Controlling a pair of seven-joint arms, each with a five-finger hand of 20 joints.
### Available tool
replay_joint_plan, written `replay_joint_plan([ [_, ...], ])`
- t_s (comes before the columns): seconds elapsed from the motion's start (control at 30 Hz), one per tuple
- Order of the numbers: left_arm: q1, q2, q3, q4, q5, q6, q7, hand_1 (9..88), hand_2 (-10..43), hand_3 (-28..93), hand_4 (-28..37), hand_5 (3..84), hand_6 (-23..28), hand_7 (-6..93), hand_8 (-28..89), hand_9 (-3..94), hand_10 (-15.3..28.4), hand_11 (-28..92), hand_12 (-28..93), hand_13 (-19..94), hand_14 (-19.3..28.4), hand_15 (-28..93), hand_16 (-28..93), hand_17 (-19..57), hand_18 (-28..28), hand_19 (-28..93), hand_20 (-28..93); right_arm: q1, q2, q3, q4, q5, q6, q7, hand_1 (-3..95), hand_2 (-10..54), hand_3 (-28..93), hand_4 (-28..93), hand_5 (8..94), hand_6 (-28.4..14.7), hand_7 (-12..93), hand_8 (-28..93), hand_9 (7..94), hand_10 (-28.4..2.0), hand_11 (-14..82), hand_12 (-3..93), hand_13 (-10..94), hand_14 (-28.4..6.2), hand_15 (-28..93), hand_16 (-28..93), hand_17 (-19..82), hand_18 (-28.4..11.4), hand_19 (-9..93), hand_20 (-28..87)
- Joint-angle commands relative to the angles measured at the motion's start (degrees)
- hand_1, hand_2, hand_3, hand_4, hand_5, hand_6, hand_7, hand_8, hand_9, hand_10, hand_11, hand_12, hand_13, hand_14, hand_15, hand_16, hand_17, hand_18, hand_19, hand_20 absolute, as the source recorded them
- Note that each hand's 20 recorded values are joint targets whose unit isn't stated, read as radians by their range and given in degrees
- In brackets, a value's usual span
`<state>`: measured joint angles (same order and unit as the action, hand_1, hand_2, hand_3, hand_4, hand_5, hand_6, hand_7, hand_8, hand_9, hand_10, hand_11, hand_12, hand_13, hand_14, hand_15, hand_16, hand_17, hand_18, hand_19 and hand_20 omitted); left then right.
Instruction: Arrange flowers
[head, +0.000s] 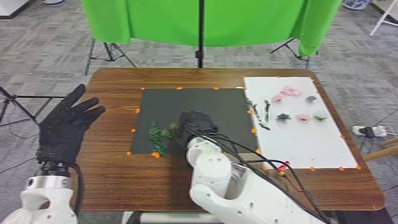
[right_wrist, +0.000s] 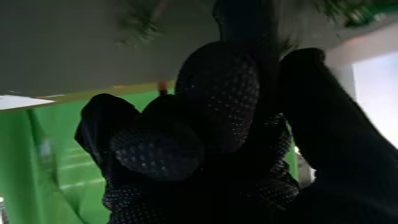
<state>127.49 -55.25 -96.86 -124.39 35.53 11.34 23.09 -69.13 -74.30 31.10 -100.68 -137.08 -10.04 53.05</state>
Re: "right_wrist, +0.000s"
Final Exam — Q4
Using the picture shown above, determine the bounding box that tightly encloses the white sheet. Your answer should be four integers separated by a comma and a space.
0, 0, 380, 98

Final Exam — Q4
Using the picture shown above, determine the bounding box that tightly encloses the green sprig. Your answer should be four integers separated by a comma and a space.
316, 0, 398, 28
116, 0, 167, 46

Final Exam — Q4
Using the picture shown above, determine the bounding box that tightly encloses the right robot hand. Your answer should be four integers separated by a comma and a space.
73, 0, 398, 224

